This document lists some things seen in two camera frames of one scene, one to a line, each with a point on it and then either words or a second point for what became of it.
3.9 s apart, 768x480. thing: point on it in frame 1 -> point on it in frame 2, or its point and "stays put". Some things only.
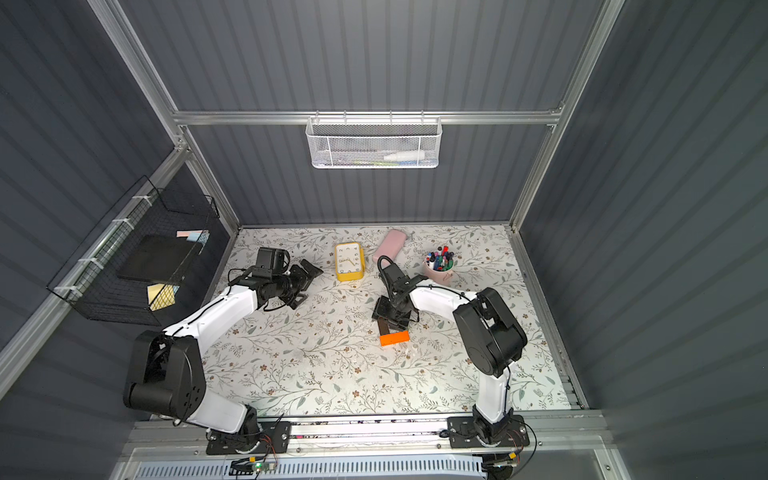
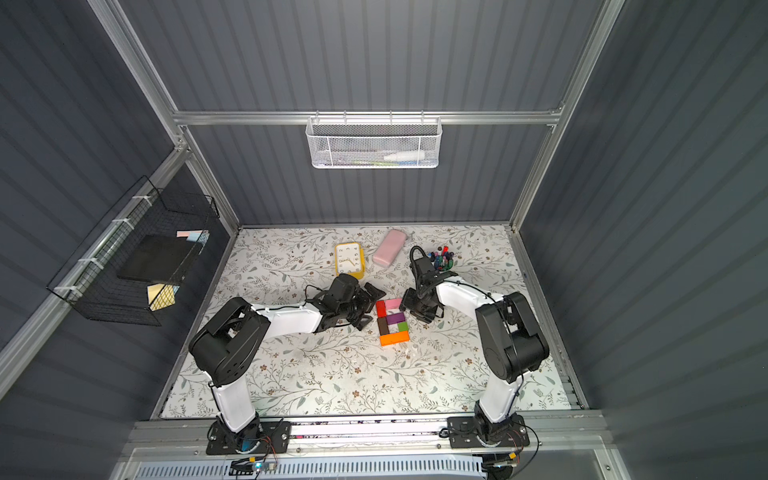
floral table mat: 327,355 stays put
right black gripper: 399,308 -> 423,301
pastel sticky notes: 199,236 stays put
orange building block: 398,337 stays put
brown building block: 383,325 stays put
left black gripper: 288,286 -> 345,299
